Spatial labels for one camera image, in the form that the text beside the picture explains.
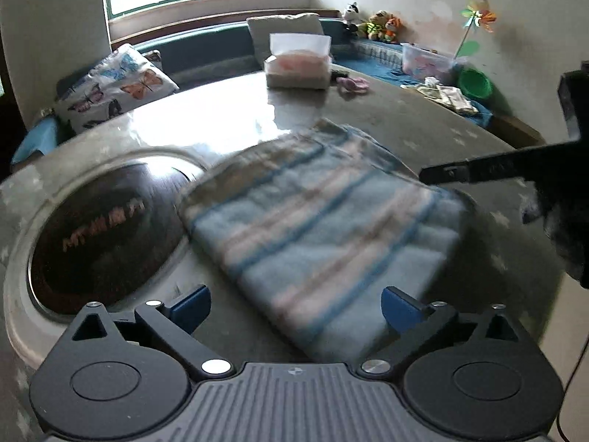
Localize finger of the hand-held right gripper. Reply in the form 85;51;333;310
420;140;589;185

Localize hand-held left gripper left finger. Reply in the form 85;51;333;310
69;285;233;378

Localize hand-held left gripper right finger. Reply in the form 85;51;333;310
359;285;523;377

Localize person's right hand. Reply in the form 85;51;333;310
521;172;589;291

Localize white folded cloths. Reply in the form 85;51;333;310
400;77;479;116

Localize quilted star tablecloth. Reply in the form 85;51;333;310
0;71;569;442

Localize green plastic bowl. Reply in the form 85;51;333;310
459;68;493;99

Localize round black inset hotplate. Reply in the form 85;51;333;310
2;147;212;364

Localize clear plastic storage box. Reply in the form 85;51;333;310
401;42;456;84

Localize colourful pinwheel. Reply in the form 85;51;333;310
453;0;498;58

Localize small pink cloth toy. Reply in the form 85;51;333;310
336;76;370;96

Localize striped blue bench mat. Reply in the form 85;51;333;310
331;37;495;127

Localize orange tiger plush toy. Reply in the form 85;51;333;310
381;16;404;45

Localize green and yellow plush toy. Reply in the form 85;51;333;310
359;10;387;41

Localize tissue box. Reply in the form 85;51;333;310
263;32;334;90

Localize blue seat cushion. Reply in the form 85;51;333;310
11;115;60;164

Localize butterfly print pillow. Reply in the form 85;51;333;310
54;43;180;134

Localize plain white pillow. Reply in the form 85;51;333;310
247;13;325;60

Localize teal upholstered bench sofa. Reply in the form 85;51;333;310
133;18;350;79

